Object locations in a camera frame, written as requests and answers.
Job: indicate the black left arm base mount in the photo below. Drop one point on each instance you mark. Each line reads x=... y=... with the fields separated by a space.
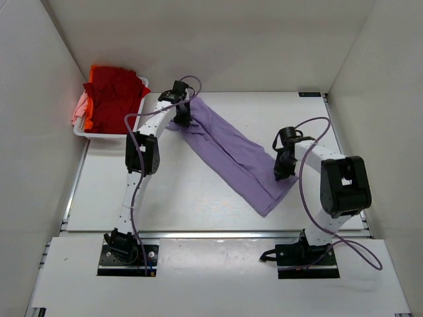
x=123 y=256

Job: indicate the pink t shirt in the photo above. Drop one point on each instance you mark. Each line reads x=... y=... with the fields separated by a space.
x=83 y=107

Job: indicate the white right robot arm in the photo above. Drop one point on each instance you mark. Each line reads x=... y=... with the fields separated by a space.
x=344 y=188

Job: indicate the white plastic basket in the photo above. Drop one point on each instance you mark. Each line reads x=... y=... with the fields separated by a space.
x=79 y=126

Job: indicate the aluminium rail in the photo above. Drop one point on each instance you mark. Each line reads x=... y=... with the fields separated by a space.
x=223 y=234

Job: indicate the dark red t shirt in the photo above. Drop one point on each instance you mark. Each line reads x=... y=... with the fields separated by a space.
x=119 y=93

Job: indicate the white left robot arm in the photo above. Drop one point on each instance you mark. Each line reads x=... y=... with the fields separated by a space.
x=142 y=160

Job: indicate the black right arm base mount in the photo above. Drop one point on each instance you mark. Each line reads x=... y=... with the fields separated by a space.
x=300 y=260

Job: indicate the dark label on table edge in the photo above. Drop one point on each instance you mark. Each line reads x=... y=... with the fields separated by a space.
x=309 y=94

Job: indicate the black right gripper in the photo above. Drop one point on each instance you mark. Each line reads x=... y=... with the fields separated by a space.
x=279 y=173

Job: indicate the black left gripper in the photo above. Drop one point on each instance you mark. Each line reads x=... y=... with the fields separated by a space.
x=186 y=121

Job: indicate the purple t shirt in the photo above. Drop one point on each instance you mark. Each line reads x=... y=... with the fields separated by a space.
x=243 y=164

